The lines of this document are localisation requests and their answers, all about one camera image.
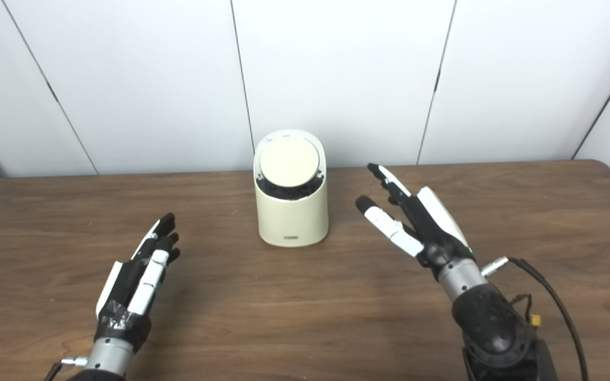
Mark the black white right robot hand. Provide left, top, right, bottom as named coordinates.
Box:
left=355, top=163, right=476, bottom=278

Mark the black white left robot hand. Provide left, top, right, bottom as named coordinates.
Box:
left=95, top=213, right=181, bottom=352

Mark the cream round bin lid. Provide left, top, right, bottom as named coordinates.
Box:
left=259, top=137, right=320, bottom=187

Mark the cream-colored bin body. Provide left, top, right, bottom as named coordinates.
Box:
left=253, top=129, right=330, bottom=248

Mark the black bin liner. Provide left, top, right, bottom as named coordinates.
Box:
left=255, top=172, right=327, bottom=201

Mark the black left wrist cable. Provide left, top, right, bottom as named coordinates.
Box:
left=43, top=357, right=88, bottom=381

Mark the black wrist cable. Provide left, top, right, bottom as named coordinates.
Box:
left=43, top=357, right=88, bottom=381
left=481, top=256, right=589, bottom=381

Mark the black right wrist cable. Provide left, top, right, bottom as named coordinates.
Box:
left=481, top=256, right=589, bottom=381

